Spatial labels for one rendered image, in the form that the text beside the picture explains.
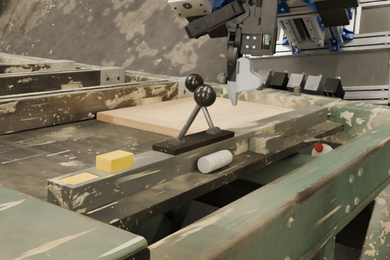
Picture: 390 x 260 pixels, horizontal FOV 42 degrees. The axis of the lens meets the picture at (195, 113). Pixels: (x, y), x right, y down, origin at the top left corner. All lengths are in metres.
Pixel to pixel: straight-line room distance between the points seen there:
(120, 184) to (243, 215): 0.23
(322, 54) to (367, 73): 0.24
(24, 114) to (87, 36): 2.53
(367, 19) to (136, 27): 1.57
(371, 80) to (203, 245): 1.89
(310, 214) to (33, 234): 0.42
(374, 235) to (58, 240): 1.13
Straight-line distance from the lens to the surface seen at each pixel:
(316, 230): 0.76
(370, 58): 2.39
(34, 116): 1.18
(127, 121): 1.22
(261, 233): 0.57
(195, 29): 0.93
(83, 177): 0.72
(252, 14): 0.92
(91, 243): 0.39
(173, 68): 3.05
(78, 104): 1.26
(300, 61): 2.47
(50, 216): 0.43
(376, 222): 1.45
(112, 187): 0.73
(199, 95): 0.82
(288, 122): 1.23
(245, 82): 0.92
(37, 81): 1.60
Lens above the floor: 2.16
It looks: 50 degrees down
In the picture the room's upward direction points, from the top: 42 degrees counter-clockwise
